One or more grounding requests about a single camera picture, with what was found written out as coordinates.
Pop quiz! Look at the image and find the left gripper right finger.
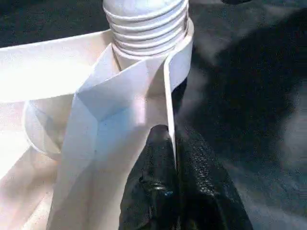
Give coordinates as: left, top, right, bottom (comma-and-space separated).
177, 126, 254, 230

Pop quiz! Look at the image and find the white plastic table leg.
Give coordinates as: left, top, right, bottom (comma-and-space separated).
102, 0, 190, 58

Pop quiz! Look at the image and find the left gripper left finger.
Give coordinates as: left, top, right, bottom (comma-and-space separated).
120, 124, 179, 230

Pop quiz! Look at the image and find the black work mat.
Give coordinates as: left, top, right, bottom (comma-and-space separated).
0, 0, 307, 230

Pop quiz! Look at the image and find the white plastic table top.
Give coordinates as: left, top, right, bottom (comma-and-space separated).
0, 18, 195, 230

